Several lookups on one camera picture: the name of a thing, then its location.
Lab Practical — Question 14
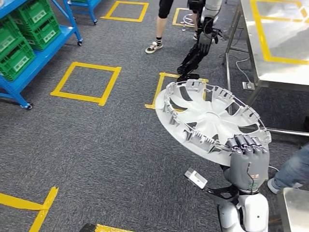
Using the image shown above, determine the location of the bystander robot black hand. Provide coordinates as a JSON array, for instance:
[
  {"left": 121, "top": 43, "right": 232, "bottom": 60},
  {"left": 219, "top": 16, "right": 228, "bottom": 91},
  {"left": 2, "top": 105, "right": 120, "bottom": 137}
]
[{"left": 176, "top": 32, "right": 214, "bottom": 76}]

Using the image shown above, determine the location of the robot right hand grey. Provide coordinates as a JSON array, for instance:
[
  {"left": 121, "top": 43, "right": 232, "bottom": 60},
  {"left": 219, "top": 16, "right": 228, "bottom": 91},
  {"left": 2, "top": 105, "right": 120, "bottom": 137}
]
[{"left": 223, "top": 134, "right": 270, "bottom": 194}]

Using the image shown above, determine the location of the grey plastic wheel hubcap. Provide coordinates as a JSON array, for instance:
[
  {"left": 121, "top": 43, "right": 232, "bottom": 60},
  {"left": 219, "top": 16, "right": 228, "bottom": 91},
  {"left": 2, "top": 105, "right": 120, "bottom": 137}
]
[{"left": 155, "top": 79, "right": 272, "bottom": 167}]

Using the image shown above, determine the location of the steel workbench table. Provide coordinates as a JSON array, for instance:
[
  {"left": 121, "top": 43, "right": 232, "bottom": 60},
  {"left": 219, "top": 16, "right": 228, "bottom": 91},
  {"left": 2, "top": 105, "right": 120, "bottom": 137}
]
[{"left": 222, "top": 0, "right": 309, "bottom": 138}]

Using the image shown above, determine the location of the blue steel shelf rack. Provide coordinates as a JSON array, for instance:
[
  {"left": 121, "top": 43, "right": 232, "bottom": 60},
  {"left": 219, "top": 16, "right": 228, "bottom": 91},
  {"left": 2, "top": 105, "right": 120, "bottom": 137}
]
[
  {"left": 0, "top": 0, "right": 83, "bottom": 110},
  {"left": 63, "top": 0, "right": 102, "bottom": 26}
]

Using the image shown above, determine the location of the person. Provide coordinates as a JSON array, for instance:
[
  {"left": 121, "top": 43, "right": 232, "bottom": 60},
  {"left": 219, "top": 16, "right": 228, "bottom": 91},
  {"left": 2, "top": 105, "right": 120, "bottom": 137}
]
[
  {"left": 145, "top": 0, "right": 202, "bottom": 55},
  {"left": 266, "top": 144, "right": 309, "bottom": 195}
]

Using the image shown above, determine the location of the shiny steel table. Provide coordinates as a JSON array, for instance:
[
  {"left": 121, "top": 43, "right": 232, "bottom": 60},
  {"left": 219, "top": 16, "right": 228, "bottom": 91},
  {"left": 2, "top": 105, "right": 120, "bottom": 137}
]
[{"left": 277, "top": 188, "right": 309, "bottom": 232}]

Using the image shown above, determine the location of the green plastic crate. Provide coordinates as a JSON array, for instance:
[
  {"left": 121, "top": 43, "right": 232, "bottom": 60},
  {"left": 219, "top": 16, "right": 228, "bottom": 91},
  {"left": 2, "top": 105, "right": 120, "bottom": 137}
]
[
  {"left": 23, "top": 16, "right": 62, "bottom": 52},
  {"left": 0, "top": 38, "right": 37, "bottom": 82},
  {"left": 11, "top": 0, "right": 55, "bottom": 33},
  {"left": 0, "top": 14, "right": 25, "bottom": 60}
]

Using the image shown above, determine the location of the black robot foot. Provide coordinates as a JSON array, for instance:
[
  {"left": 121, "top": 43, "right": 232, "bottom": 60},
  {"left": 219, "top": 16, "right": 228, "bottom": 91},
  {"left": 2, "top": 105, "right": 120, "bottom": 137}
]
[{"left": 79, "top": 223, "right": 97, "bottom": 232}]

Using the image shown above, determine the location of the white coiled cable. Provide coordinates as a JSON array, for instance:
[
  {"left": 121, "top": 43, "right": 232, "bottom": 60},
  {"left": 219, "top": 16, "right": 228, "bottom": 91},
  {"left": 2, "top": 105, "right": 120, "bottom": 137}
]
[{"left": 180, "top": 13, "right": 196, "bottom": 32}]

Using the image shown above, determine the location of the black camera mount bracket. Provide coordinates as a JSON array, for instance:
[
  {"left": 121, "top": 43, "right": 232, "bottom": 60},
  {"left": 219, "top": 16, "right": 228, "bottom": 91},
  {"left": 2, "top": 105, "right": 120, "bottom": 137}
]
[{"left": 203, "top": 184, "right": 240, "bottom": 205}]

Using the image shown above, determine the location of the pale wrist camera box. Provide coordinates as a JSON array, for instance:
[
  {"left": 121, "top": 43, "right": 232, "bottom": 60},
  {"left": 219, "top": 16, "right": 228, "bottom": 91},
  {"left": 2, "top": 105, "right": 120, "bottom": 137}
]
[{"left": 185, "top": 167, "right": 208, "bottom": 189}]

